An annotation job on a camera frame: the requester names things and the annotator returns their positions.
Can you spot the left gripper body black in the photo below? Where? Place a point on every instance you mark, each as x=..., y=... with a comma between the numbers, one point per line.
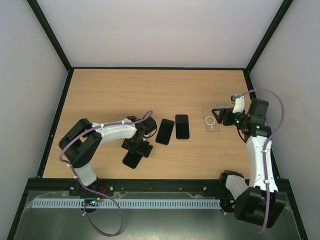
x=137, y=146

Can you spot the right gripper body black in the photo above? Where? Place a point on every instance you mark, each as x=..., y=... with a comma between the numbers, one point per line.
x=225, y=117

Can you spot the clear phone case with ring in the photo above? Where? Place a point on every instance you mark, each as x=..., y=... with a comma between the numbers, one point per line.
x=210, y=123

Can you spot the black phone case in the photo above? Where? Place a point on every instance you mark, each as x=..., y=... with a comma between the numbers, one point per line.
x=131, y=160

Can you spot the black smartphone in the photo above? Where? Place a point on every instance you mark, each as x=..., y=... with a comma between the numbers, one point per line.
x=182, y=127

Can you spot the white phone case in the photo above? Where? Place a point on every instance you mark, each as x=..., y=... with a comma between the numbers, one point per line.
x=222, y=105

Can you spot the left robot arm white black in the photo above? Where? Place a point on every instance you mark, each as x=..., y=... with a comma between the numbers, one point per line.
x=82, y=140

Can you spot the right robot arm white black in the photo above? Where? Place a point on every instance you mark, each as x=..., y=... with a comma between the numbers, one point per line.
x=257, y=202

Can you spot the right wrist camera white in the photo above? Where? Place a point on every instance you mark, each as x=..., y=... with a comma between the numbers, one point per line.
x=239, y=103

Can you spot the black mounting rail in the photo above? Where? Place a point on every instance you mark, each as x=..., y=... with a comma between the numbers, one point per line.
x=203, y=187

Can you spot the light blue slotted cable duct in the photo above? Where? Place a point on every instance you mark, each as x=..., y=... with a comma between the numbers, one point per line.
x=62, y=203

